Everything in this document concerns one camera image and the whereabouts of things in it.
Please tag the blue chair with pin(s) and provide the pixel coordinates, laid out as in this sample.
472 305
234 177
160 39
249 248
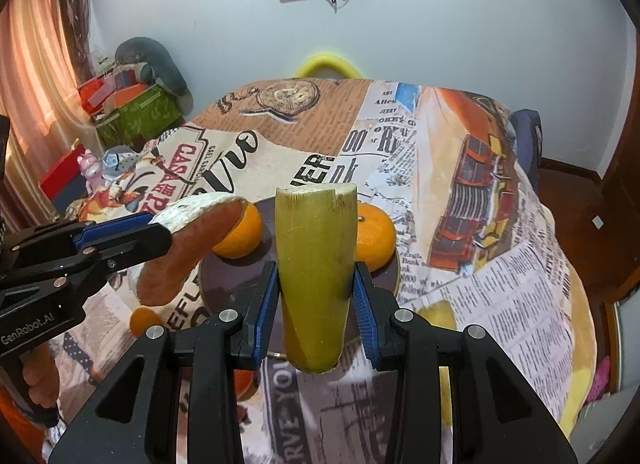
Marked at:
525 139

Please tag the grey patterned toy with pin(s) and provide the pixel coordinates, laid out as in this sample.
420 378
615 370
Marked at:
119 160

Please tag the pink cloth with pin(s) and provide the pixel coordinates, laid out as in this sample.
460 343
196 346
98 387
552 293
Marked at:
600 379

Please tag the green storage box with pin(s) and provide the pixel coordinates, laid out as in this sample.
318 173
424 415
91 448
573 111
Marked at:
140 116

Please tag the grey plush toy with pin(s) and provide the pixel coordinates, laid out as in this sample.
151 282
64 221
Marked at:
150 61

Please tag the red box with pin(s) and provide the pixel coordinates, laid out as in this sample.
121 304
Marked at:
60 181

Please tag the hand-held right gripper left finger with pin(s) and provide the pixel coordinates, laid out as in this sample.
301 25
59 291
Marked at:
264 314

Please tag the pink curtain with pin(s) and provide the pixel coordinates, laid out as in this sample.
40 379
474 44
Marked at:
40 84

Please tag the pink toy figure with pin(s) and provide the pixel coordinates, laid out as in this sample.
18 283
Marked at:
90 169

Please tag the small orange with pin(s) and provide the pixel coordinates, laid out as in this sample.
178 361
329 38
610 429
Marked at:
245 384
141 320

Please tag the dark brown plate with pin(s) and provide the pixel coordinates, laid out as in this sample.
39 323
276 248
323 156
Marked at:
225 289

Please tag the yellow chair back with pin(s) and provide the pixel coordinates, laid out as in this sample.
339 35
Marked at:
327 64

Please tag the newspaper print tablecloth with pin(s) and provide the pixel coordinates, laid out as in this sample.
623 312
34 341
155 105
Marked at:
500 294

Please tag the sweet potato half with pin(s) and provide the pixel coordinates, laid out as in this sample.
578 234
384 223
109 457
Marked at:
200 239

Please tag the green sugarcane piece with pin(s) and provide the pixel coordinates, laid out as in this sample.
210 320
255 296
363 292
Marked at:
315 264

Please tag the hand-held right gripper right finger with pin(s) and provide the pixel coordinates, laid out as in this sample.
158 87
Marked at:
364 314

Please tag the orange box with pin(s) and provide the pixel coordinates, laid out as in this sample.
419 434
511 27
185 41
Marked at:
112 91

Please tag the yellow pear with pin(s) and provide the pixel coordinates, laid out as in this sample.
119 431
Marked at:
440 316

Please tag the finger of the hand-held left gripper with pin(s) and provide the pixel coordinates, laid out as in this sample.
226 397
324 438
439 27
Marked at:
140 246
120 229

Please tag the person's left hand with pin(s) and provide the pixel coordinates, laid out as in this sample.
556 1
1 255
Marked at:
42 379

